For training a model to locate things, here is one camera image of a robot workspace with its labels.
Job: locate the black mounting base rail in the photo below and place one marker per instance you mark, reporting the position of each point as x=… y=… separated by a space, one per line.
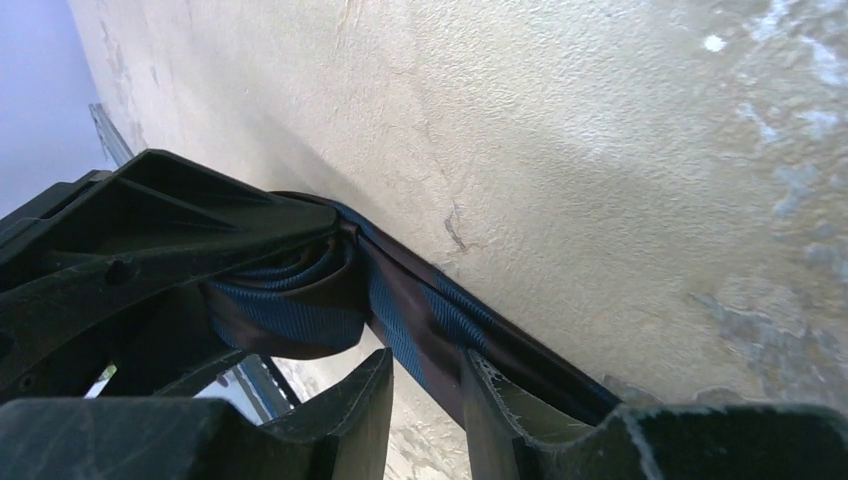
x=256 y=387

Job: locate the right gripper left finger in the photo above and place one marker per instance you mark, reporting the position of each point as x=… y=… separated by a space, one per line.
x=341 y=433

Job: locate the aluminium frame rail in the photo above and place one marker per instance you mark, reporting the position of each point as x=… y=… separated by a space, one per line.
x=112 y=142

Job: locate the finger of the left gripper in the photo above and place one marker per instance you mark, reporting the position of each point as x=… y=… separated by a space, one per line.
x=80 y=253

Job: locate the dark navy striped tie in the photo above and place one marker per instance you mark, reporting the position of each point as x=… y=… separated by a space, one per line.
x=317 y=300

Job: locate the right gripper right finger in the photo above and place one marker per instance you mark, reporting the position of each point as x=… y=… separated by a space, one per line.
x=512 y=434

